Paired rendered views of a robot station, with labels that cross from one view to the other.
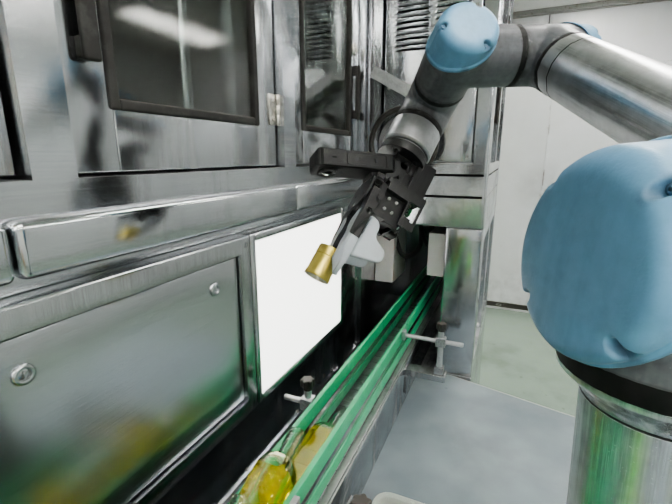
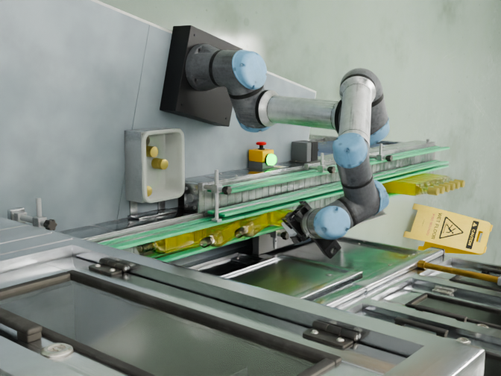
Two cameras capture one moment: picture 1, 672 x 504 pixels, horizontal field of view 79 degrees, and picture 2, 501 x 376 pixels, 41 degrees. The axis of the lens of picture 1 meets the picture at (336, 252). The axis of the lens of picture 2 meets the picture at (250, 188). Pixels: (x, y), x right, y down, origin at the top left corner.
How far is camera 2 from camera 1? 217 cm
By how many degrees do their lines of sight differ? 117
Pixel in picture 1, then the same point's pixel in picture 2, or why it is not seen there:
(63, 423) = (305, 271)
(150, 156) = not seen: hidden behind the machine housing
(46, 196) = (363, 298)
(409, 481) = (89, 196)
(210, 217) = not seen: hidden behind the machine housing
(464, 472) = (66, 163)
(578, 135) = not seen: outside the picture
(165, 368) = (276, 282)
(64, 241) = (351, 288)
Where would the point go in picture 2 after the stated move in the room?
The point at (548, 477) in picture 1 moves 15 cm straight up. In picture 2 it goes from (45, 102) to (77, 104)
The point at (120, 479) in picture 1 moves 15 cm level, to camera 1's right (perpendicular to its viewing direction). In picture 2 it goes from (266, 268) to (255, 231)
